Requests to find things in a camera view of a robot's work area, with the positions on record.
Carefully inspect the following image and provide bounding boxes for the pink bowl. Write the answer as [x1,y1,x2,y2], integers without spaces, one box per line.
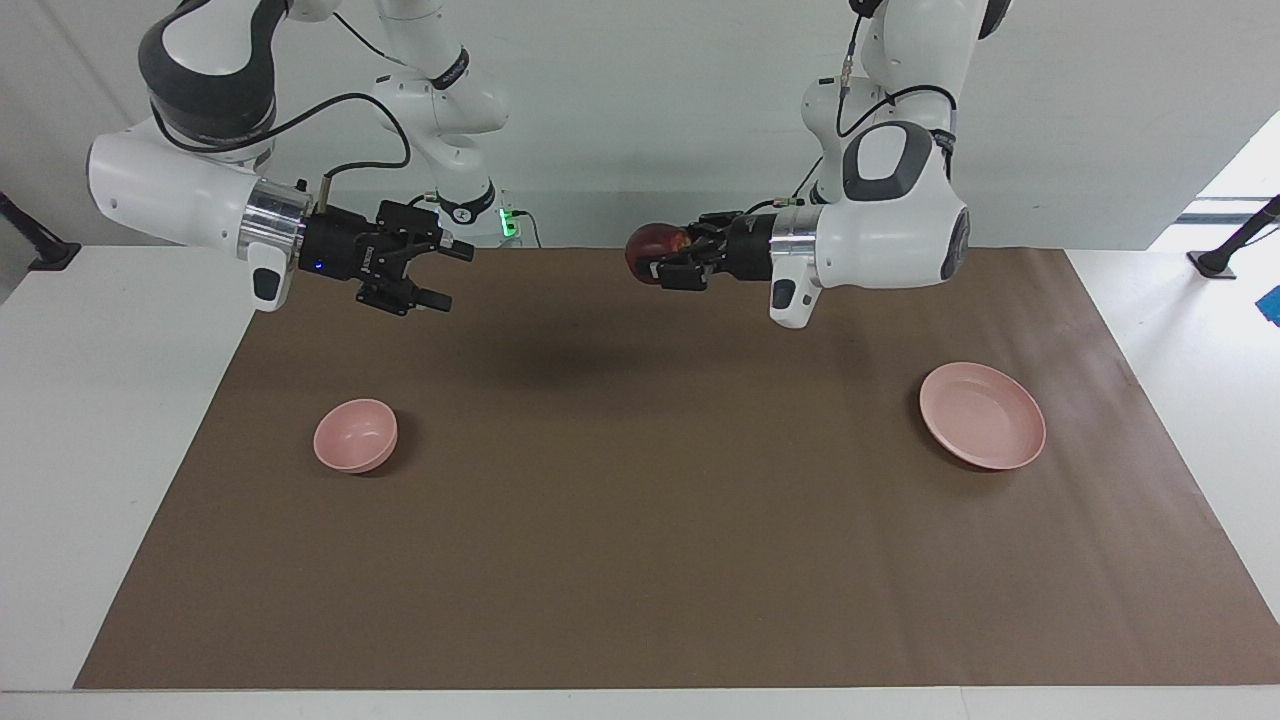
[313,399,399,474]

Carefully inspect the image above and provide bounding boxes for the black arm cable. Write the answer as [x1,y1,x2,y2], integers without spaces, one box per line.
[835,0,961,141]
[150,93,413,206]

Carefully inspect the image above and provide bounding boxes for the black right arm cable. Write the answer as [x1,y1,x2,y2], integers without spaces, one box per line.
[150,93,413,206]

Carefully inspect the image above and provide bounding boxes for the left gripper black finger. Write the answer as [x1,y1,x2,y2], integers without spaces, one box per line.
[688,210,746,251]
[650,255,736,293]

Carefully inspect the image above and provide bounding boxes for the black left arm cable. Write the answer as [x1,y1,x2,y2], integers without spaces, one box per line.
[835,0,961,141]

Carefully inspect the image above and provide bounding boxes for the black left base cable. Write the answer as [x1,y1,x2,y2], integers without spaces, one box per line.
[745,155,826,216]

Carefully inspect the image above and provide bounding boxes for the pink plate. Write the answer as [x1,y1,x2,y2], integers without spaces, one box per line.
[919,362,1047,471]

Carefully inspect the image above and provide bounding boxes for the black clamp stand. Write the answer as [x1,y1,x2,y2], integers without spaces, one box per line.
[0,192,82,272]
[1187,195,1280,280]

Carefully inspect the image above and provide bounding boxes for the brown table mat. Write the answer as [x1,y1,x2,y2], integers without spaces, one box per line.
[73,247,1280,691]

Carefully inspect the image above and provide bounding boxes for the dark red apple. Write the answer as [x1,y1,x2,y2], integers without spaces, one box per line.
[625,223,693,286]

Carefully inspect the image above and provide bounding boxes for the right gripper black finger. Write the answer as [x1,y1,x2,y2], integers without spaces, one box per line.
[357,275,453,317]
[378,198,476,263]

